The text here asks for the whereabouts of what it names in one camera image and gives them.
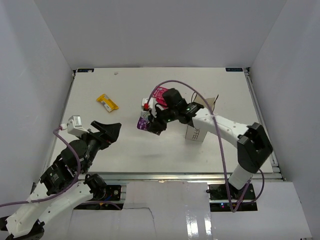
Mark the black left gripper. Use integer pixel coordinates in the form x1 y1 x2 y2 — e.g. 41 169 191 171
77 120 122 173

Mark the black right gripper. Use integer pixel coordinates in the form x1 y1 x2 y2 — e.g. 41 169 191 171
148 105 178 132

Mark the purple m&m packet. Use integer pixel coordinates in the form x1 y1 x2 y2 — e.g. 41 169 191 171
136 117 150 131

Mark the yellow snack bar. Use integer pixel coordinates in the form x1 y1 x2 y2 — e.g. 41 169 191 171
96 94 119 112

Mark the pink candy packet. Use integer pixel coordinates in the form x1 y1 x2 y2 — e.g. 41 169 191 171
152 86 168 100

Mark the silver blue snack packet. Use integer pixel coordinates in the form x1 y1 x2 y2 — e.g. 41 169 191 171
140 110 151 120

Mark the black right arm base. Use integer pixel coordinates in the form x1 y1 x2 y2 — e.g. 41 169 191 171
206 183 258 212

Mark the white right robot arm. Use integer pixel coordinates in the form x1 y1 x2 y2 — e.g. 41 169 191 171
141 88 273 200

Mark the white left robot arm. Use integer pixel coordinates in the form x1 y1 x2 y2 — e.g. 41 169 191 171
0 115 122 240

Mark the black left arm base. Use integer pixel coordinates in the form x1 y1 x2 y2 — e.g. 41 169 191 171
84 184 122 204

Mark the white coffee paper bag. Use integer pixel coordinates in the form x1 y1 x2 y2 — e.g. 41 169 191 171
185 92 219 143

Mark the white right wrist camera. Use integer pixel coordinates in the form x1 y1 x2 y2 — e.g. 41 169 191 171
141 97 157 111

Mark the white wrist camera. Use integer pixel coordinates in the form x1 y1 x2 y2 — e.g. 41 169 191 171
60 115 89 138
141 97 157 111

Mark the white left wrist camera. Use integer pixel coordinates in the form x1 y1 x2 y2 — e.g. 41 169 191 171
60 115 89 138

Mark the aluminium table front rail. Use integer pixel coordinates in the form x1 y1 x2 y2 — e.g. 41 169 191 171
44 172 283 181

